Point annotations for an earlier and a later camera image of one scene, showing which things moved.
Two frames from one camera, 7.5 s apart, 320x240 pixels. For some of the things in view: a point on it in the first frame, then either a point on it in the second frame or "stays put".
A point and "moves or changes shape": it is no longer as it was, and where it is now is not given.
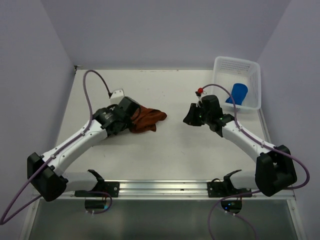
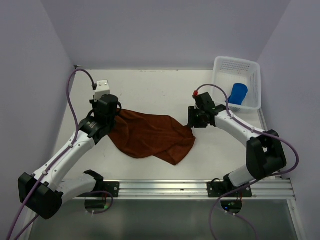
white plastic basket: (242, 77) stays put
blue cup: (239, 92) stays put
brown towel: (144, 119) moves or changes shape
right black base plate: (219, 189) stays put
